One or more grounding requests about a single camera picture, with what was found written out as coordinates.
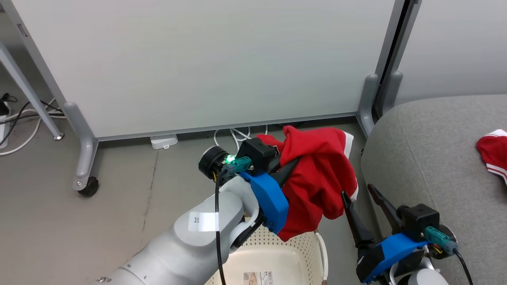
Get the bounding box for blue left camera mount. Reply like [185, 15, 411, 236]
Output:
[239, 171, 290, 235]

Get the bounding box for narrow white partition panel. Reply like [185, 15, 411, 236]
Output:
[392, 0, 507, 106]

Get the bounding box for thin black floor cables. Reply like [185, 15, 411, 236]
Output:
[0, 93, 64, 145]

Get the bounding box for grey metal table leg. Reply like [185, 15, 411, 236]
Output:
[0, 42, 65, 141]

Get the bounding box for grey fabric sofa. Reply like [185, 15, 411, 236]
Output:
[360, 94, 507, 285]

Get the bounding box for red jersey with black number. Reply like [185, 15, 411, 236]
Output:
[257, 125, 359, 242]

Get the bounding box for long white floor cable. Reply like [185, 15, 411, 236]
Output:
[0, 99, 66, 156]

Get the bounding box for black caster wheel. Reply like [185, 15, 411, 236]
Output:
[77, 176, 99, 197]

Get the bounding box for coiled white cable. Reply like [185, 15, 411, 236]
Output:
[213, 126, 269, 153]

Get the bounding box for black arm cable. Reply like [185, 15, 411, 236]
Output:
[452, 247, 474, 285]
[214, 168, 228, 285]

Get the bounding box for grey partition foot with caster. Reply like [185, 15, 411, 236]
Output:
[63, 102, 99, 191]

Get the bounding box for blue right camera mount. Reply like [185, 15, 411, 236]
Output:
[362, 233, 430, 283]

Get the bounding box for beige perforated laundry basket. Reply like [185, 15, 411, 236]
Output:
[204, 226, 329, 285]

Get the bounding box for wide white partition panel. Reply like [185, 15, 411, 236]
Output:
[0, 0, 408, 142]

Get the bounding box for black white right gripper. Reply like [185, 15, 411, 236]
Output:
[341, 184, 426, 285]

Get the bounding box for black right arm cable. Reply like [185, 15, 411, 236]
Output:
[452, 247, 474, 285]

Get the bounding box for white power adapter box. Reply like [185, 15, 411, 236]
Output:
[150, 135, 179, 150]

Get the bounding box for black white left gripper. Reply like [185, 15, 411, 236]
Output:
[228, 156, 302, 250]

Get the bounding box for red shorts with white stripes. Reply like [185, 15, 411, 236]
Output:
[476, 129, 507, 186]

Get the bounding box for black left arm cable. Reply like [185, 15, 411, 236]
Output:
[214, 168, 228, 285]

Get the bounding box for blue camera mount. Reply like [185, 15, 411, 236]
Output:
[239, 171, 290, 235]
[362, 233, 430, 283]

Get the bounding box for paper label with barcode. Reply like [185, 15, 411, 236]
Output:
[243, 271, 274, 285]

